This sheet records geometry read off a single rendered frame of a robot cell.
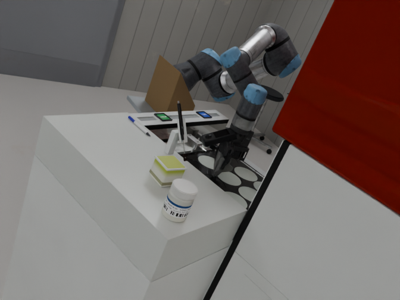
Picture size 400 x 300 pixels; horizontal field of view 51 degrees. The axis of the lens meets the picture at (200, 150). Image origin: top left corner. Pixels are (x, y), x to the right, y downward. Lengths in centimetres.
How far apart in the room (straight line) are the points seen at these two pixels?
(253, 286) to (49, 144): 78
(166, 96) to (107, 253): 101
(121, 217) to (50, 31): 316
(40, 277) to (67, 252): 23
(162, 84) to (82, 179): 94
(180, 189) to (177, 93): 100
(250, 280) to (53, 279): 66
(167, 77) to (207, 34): 285
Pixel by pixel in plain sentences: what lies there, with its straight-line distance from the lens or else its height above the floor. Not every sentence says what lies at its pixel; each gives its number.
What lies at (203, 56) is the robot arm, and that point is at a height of 115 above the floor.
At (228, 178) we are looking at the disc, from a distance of 158.
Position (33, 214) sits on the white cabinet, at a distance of 157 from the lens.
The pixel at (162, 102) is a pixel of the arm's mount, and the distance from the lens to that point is 208.
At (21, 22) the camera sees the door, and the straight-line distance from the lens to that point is 410.
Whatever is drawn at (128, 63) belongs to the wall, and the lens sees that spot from 457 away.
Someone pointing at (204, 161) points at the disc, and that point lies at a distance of 163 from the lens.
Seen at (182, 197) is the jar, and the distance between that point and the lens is 107.
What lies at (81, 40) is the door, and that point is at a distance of 426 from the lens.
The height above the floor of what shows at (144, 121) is 96.
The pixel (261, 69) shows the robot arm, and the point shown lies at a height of 123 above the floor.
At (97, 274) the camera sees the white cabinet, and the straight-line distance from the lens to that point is 132.
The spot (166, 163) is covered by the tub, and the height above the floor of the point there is 103.
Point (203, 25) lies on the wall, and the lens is 481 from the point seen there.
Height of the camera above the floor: 160
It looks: 24 degrees down
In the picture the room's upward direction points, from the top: 23 degrees clockwise
